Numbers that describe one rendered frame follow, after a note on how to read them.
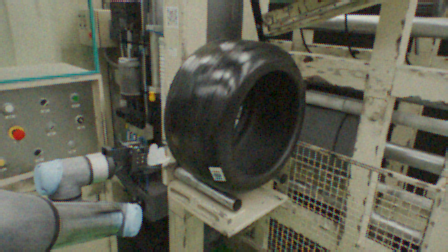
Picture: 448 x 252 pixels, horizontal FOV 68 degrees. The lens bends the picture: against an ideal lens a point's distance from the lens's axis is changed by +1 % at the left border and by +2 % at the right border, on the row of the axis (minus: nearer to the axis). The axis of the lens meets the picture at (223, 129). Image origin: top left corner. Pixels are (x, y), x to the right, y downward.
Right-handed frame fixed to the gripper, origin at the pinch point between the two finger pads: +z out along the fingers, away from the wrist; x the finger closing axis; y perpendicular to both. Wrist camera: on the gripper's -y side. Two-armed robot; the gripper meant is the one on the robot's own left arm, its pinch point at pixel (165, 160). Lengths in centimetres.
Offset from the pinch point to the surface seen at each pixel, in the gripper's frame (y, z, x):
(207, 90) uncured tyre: 22.4, 10.0, -4.5
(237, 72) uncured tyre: 28.7, 17.2, -9.2
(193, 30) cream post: 40, 29, 26
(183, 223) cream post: -47, 34, 27
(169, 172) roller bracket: -17.1, 20.6, 23.5
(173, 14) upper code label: 45, 23, 31
